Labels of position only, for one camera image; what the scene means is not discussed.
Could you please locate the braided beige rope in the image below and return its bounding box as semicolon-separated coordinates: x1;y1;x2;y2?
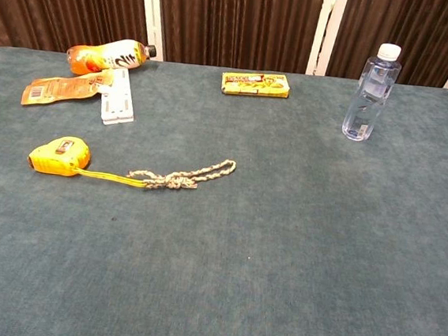
126;149;237;198

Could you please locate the yellow tape measure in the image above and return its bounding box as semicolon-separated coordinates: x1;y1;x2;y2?
25;132;151;190

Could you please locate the yellow snack box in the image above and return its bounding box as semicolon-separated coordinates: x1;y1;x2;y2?
220;68;292;101

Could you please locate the white plastic power strip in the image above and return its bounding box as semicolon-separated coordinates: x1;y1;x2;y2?
97;65;140;128

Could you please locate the brown pleated curtain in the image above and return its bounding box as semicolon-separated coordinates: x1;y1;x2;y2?
0;0;448;94

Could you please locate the clear water bottle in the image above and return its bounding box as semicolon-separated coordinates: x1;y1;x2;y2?
341;40;404;145

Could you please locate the orange drink bottle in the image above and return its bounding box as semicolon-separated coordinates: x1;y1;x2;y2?
64;33;158;83

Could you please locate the orange snack wrapper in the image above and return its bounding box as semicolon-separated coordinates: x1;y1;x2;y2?
20;62;116;115

